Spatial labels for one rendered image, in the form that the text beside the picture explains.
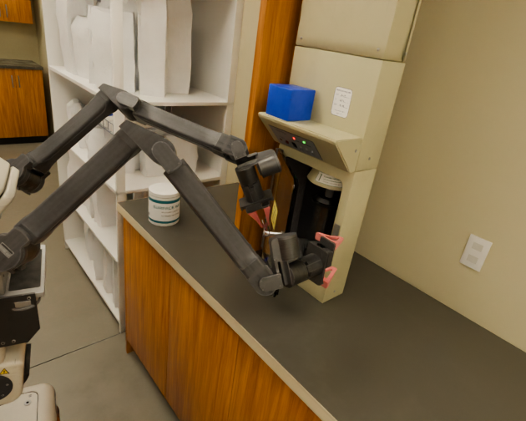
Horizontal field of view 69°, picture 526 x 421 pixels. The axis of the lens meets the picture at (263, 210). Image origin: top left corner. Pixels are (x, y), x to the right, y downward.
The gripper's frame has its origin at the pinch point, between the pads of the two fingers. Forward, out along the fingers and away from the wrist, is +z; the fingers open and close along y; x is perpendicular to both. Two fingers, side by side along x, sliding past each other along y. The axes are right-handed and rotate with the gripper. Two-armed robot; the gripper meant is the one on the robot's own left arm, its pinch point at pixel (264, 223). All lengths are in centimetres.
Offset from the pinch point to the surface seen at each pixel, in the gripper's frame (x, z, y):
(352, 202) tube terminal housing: 3.3, 1.1, -27.2
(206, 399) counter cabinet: 0, 65, 44
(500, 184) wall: 2, 13, -74
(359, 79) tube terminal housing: 0.6, -32.3, -37.0
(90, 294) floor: -115, 69, 131
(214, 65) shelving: -132, -38, 2
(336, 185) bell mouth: -4.2, -2.4, -25.3
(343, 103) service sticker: -2.3, -26.7, -32.2
